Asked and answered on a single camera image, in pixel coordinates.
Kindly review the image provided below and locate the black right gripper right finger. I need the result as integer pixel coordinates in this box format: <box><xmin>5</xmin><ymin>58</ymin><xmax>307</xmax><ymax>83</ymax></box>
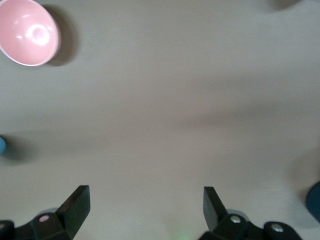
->
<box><xmin>198</xmin><ymin>186</ymin><xmax>304</xmax><ymax>240</ymax></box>

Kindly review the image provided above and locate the dark blue saucepan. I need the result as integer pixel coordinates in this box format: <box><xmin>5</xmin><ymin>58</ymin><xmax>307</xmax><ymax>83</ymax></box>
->
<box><xmin>305</xmin><ymin>181</ymin><xmax>320</xmax><ymax>225</ymax></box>

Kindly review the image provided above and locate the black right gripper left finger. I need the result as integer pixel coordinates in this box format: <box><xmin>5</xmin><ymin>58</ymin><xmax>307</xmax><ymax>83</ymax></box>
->
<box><xmin>0</xmin><ymin>185</ymin><xmax>91</xmax><ymax>240</ymax></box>

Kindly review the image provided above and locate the pink bowl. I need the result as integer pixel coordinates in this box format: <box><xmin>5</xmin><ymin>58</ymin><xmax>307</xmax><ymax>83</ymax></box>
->
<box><xmin>0</xmin><ymin>0</ymin><xmax>62</xmax><ymax>67</ymax></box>

